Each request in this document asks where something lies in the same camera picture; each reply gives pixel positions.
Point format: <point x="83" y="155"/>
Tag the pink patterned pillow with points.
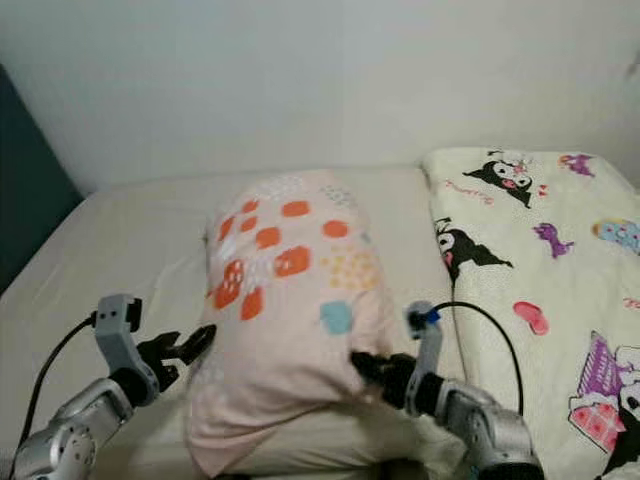
<point x="290" y="360"/>

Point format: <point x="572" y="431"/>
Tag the teal upholstered headboard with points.
<point x="30" y="200"/>

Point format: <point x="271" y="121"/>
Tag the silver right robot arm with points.
<point x="490" y="430"/>

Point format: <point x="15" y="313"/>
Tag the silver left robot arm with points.
<point x="75" y="435"/>

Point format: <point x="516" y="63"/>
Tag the bed with cream sheet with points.
<point x="120" y="240"/>

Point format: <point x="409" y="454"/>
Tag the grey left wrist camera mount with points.
<point x="120" y="325"/>

